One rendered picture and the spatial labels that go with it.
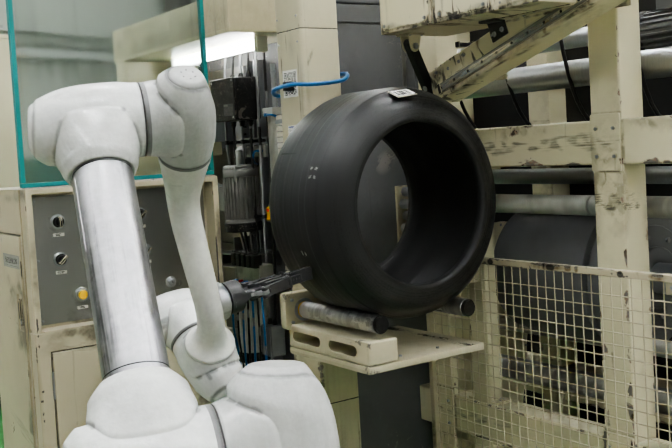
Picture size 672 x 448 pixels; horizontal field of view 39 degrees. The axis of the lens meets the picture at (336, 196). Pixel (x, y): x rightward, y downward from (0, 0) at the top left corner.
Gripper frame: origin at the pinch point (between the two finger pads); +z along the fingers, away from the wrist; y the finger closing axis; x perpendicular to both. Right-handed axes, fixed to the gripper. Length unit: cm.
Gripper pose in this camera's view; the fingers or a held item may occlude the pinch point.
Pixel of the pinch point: (298, 276)
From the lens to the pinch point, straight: 226.6
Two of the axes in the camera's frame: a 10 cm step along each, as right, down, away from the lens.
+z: 8.1, -2.1, 5.5
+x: 1.7, 9.8, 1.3
